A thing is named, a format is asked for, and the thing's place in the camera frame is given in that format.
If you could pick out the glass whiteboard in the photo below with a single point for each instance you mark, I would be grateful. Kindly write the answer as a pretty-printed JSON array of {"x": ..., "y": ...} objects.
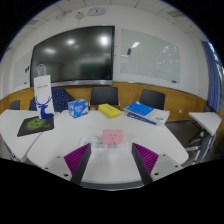
[{"x": 150, "y": 55}]

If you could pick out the blue curtain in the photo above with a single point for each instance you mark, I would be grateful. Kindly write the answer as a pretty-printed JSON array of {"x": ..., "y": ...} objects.
[{"x": 213, "y": 76}]

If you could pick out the blue tissue box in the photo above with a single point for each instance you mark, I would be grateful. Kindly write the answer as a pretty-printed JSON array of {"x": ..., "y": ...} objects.
[{"x": 78, "y": 108}]

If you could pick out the black mouse pad green print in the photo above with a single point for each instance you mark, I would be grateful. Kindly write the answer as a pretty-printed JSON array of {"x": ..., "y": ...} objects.
[{"x": 36, "y": 126}]

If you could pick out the large black wall display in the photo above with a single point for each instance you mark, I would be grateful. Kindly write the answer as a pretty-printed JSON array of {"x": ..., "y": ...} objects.
[{"x": 73, "y": 56}]

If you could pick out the black chair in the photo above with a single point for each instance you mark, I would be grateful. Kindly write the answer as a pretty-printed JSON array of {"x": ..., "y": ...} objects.
[
  {"x": 15, "y": 105},
  {"x": 104, "y": 96},
  {"x": 152, "y": 99}
]

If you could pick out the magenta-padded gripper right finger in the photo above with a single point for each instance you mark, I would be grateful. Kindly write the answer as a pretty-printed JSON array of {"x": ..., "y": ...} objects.
[{"x": 146, "y": 160}]

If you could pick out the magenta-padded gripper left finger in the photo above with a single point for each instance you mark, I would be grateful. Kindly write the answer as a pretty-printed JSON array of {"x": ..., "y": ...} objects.
[{"x": 76, "y": 160}]

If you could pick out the small white wall board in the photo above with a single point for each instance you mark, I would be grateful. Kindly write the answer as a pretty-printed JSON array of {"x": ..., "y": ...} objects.
[{"x": 21, "y": 70}]

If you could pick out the white side table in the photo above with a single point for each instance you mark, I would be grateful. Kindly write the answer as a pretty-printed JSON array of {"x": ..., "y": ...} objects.
[{"x": 205, "y": 123}]

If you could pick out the white power strip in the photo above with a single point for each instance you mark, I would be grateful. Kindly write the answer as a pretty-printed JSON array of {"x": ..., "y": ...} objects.
[{"x": 95, "y": 144}]

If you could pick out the dark blue dotted box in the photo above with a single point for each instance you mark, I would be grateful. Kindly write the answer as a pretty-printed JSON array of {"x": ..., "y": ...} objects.
[{"x": 61, "y": 99}]

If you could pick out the white book blue spine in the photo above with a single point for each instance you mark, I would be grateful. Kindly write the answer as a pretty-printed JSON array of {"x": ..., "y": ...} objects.
[{"x": 156, "y": 118}]

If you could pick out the yellow box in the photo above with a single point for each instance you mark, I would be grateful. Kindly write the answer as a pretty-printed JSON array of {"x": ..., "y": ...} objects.
[{"x": 109, "y": 110}]

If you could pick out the pink charger block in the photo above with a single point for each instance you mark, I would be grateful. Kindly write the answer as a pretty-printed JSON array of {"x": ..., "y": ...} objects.
[{"x": 112, "y": 136}]

